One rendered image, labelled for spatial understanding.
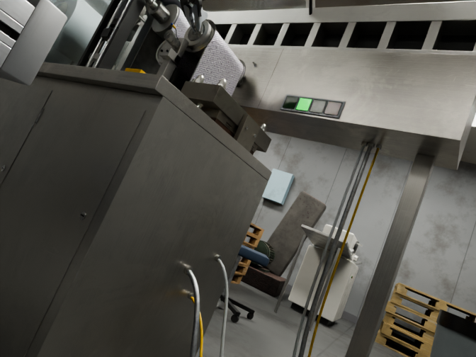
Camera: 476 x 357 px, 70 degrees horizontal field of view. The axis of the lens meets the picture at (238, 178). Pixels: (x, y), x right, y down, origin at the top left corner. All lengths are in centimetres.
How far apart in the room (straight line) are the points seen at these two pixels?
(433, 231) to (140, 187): 615
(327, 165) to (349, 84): 575
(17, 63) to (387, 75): 117
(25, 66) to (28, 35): 3
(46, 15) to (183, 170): 61
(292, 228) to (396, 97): 463
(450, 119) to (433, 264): 550
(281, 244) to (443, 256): 268
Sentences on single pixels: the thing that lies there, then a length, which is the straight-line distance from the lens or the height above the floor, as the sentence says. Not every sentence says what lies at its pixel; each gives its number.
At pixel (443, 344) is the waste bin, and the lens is 258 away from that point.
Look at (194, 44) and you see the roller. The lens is 136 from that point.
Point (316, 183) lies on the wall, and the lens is 699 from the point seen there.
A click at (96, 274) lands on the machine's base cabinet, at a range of 90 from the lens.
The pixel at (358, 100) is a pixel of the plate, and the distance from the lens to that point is 133.
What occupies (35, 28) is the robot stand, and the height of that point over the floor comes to 74.
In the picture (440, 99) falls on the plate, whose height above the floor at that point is 127.
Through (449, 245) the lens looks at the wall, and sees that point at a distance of 672.
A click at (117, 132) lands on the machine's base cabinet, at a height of 74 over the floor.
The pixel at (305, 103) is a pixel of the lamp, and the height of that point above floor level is 119.
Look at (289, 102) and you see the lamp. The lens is 141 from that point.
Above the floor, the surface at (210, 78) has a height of 113.
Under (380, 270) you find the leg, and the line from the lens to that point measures 128.
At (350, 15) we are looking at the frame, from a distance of 159.
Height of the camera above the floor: 63
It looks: 8 degrees up
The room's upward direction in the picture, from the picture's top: 23 degrees clockwise
